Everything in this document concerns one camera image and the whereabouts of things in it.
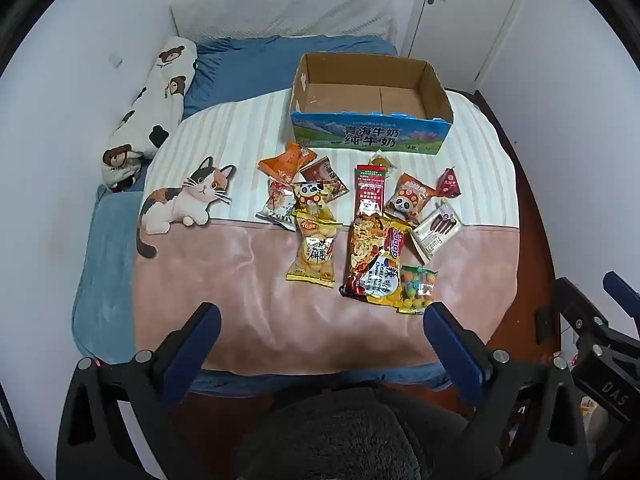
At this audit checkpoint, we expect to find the bear print pillow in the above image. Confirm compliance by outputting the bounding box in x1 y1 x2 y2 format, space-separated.
101 36 197 188

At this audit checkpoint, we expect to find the white chocolate stick packet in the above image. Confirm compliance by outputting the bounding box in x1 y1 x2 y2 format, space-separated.
410 200 463 266

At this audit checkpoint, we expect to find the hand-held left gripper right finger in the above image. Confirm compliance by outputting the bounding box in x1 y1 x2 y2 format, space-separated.
422 301 588 480

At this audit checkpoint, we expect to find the small red candy packet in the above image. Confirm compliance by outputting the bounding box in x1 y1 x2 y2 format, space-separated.
434 166 462 198

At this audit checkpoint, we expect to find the blue printed cardboard box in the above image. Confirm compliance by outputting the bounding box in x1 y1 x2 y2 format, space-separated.
290 52 455 155

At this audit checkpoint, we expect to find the yellow cheese snack packet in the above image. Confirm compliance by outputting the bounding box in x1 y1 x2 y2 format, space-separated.
365 220 413 309

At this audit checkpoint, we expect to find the yellow panda snack packet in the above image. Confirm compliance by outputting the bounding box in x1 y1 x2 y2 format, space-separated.
292 181 341 221

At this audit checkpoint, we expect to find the yellow biscuit packet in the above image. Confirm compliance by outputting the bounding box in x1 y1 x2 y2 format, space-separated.
285 205 346 288

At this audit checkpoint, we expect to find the long red snack packet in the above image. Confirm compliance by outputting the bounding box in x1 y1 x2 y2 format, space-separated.
354 164 390 218

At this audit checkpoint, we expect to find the white oat cookie packet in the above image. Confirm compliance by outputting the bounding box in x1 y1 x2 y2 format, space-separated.
256 180 298 232

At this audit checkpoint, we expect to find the large red snack packet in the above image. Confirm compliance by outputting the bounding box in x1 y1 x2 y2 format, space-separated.
339 215 396 301

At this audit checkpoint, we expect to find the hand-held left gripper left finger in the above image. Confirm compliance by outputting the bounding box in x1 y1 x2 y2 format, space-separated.
57 302 222 480

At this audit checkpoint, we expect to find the white door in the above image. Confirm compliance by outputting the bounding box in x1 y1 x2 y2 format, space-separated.
402 0 533 93

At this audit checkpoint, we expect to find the cat print blanket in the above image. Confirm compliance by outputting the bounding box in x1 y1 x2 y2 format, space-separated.
131 89 523 376

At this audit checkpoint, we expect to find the light blue blanket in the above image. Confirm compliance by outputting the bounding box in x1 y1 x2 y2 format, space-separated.
71 182 151 367

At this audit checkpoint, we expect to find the small brown snack packet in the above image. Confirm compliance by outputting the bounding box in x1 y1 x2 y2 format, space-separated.
300 157 349 201

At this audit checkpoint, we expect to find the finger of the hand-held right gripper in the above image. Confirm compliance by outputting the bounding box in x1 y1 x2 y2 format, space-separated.
554 276 626 356
601 270 640 323

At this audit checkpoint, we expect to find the orange panda snack packet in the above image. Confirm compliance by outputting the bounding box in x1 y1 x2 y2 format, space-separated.
384 172 441 225

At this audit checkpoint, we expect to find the colourful candy bag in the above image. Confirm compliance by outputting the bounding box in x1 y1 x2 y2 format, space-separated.
397 265 438 316

